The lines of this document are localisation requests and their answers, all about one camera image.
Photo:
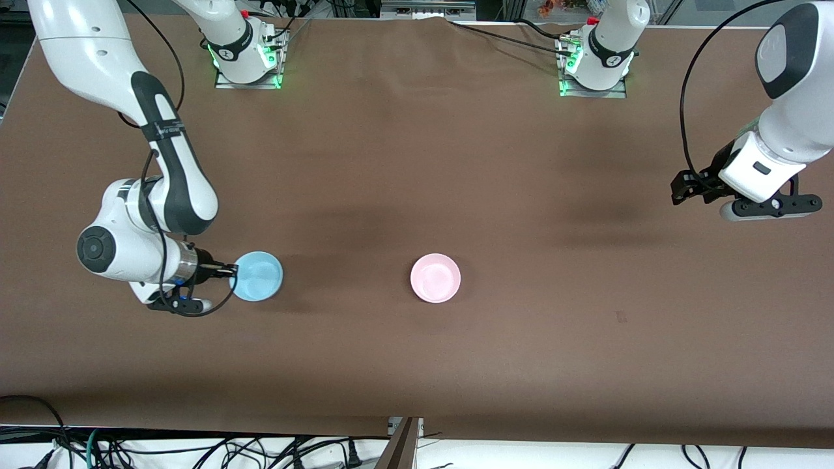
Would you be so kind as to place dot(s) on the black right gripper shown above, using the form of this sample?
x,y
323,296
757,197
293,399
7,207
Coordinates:
x,y
206,267

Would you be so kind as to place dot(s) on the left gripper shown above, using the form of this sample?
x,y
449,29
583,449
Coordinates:
x,y
708,174

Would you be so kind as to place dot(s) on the blue bowl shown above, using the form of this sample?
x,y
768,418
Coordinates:
x,y
259,277

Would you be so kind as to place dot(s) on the pink bowl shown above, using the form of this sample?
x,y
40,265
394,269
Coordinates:
x,y
435,278

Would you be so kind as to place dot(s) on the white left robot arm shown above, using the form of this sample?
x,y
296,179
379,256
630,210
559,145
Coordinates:
x,y
612,45

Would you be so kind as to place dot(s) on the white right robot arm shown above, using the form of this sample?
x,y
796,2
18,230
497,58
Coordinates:
x,y
98,58

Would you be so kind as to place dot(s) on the brown table cover sheet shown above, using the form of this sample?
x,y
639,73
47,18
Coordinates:
x,y
417,163

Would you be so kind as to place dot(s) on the orange patterned object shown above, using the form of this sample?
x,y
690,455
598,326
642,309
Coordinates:
x,y
552,6

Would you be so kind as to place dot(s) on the grey device with sockets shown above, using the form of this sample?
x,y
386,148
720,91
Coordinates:
x,y
427,8

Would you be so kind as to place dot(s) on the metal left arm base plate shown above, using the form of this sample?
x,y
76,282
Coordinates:
x,y
619,93

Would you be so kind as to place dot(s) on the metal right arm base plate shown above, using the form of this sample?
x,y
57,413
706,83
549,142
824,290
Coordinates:
x,y
270,83

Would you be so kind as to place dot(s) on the aluminium profile post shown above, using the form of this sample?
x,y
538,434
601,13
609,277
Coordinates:
x,y
399,449

